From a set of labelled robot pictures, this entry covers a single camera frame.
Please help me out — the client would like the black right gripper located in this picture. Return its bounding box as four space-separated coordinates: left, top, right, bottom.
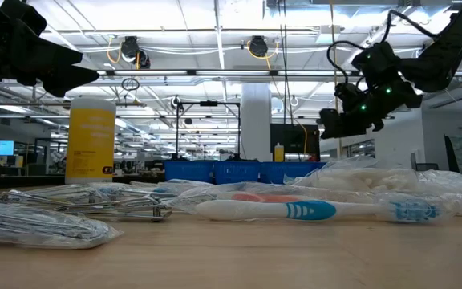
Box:
318 78 424 140

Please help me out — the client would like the clear bag of cotton swabs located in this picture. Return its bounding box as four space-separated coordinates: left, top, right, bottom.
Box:
283 155 462 218

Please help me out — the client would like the blue white bagged toothbrush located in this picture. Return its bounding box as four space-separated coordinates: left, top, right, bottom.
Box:
193 197 452 224
130 179 216 197

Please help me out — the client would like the orange white bagged toothbrush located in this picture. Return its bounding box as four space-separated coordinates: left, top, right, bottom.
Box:
230 192 308 204

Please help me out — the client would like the white square pillar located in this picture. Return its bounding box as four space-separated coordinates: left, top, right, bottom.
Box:
241 82 273 162

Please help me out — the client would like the yellow wipes canister white lid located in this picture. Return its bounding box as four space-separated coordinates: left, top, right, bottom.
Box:
64 97 118 185

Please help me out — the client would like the dark office chair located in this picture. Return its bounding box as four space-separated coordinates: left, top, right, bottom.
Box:
414 161 440 173

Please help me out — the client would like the black leaning panel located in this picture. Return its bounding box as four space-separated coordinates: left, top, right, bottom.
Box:
444 134 462 174

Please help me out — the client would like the black wall screen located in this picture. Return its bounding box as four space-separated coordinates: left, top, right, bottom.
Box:
269 123 321 157

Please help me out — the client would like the black hanging cable loop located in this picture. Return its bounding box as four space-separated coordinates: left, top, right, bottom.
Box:
120 77 140 92

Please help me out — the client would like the black ceiling cable reel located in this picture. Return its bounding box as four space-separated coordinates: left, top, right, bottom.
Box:
249 35 269 58
120 35 152 70

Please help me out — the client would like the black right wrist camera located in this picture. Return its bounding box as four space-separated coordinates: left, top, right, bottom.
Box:
351 41 403 90

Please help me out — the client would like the black metal rig frame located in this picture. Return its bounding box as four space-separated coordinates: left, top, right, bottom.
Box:
174 100 242 161

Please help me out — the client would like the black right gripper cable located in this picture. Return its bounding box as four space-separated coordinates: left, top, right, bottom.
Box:
326 10 441 88

